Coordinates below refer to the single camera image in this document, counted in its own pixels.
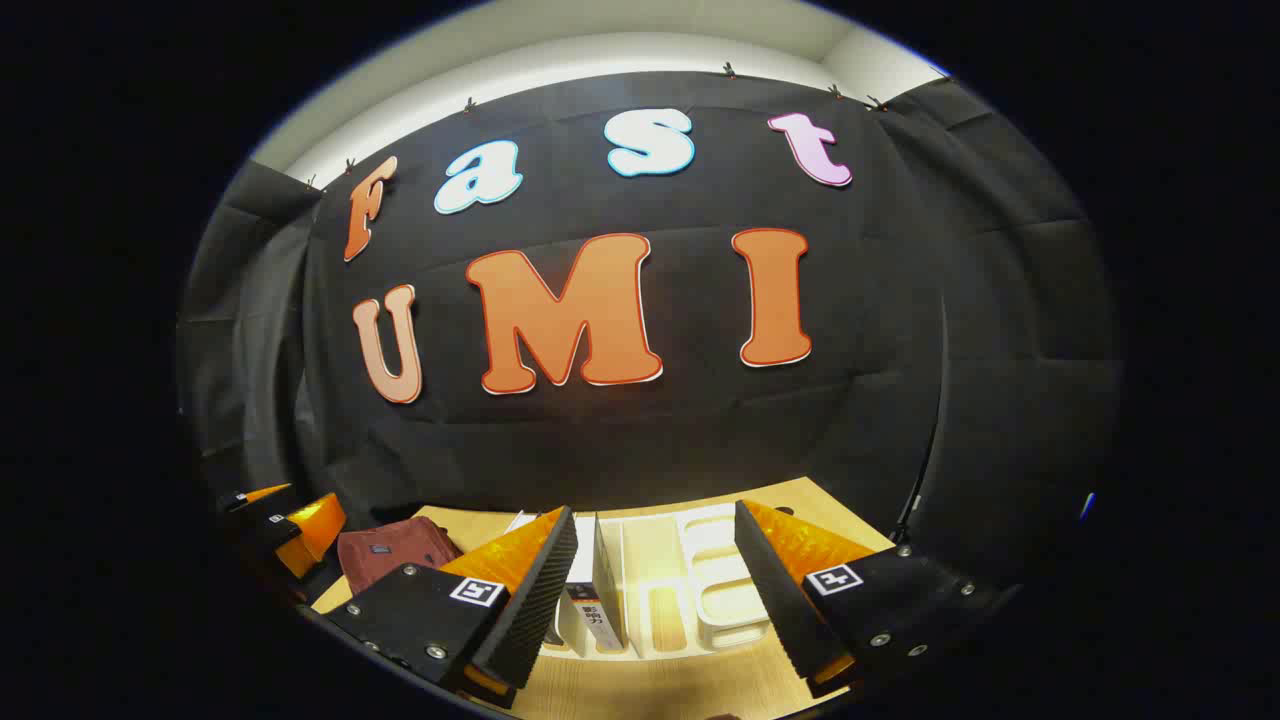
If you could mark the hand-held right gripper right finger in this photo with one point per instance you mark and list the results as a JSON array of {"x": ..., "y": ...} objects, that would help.
[{"x": 775, "y": 590}]

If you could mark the white spine book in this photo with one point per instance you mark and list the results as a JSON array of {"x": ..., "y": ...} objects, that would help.
[{"x": 595, "y": 580}]

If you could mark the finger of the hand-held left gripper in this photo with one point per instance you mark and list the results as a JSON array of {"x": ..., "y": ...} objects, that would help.
[
  {"x": 312, "y": 530},
  {"x": 255, "y": 497}
]

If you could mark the white bookshelf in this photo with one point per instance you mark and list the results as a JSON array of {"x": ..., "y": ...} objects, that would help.
[{"x": 700, "y": 590}]

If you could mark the maroon schoolbag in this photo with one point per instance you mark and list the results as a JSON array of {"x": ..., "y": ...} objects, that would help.
[{"x": 385, "y": 560}]

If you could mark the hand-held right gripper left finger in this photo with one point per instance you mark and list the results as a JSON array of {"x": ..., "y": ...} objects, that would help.
[{"x": 535, "y": 610}]

